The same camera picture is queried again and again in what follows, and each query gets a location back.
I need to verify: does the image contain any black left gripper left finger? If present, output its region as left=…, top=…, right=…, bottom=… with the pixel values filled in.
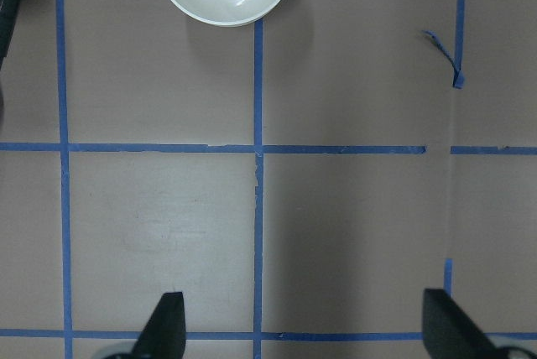
left=131, top=292, right=185, bottom=359

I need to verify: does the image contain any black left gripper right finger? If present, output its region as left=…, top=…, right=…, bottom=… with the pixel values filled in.
left=421, top=289, right=504, bottom=359

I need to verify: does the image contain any black dish rack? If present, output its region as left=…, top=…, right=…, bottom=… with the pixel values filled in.
left=0, top=0, right=30, bottom=75

